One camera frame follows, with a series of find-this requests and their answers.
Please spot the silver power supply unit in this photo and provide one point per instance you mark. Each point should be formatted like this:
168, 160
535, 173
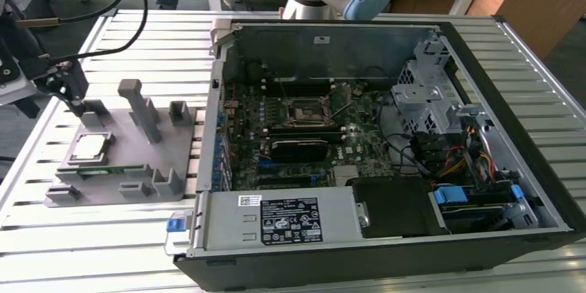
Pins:
228, 217

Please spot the black expansion slot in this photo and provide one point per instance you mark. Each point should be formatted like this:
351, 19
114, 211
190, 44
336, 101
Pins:
283, 180

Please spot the metal drive cage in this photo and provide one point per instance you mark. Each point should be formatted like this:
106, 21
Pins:
416, 95

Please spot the blue plastic latch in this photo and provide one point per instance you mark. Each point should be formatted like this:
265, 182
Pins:
176, 224
515, 193

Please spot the CPU socket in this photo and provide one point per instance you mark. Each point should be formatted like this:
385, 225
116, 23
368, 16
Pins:
305, 112

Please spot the black mesh waste bin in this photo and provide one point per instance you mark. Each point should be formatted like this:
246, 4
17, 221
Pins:
45, 3

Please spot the blue disk carrier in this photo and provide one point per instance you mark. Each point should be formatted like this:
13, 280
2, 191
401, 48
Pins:
449, 195

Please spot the silver drive bracket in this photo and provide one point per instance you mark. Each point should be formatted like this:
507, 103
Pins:
491, 142

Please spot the grey case latch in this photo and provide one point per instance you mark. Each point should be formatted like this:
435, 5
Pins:
221, 27

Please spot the wooden cabinet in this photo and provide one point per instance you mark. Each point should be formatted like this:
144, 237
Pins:
539, 5

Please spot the black PC case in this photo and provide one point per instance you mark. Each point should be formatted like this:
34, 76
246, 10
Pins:
365, 272

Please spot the silver chipset heatsink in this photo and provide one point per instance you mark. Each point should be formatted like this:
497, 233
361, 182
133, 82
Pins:
347, 173

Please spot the silver CPU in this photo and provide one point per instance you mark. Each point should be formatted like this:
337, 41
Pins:
90, 147

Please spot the green RAM stick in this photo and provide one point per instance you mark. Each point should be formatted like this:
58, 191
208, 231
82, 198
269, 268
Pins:
113, 169

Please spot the grey parts rack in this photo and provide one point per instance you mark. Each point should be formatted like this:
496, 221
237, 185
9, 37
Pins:
132, 155

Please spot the white case sticker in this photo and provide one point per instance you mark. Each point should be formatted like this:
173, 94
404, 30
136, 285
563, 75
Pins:
321, 39

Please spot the green motherboard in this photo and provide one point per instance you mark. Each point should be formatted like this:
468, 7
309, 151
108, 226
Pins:
365, 114

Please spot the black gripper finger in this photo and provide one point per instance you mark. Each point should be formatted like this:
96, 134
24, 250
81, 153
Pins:
26, 107
73, 80

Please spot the black graphics card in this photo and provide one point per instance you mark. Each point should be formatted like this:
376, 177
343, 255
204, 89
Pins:
299, 152

